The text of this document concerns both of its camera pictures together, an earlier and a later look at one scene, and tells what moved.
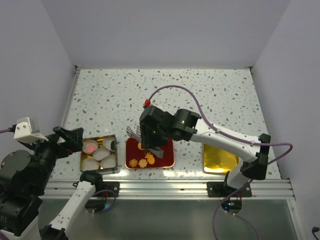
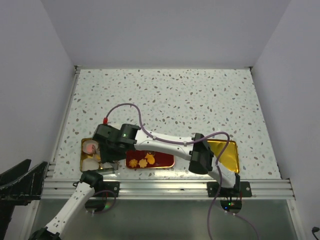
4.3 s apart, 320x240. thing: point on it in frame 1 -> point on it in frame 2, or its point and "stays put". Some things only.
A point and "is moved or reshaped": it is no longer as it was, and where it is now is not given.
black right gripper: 147,140 -> 105,155
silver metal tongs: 157,151 is moved or reshaped
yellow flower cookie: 143,163 stays put
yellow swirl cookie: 133,163 stays put
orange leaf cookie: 150,159 stays put
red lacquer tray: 132,151 stays put
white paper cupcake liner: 90,164 stays put
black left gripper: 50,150 -> 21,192
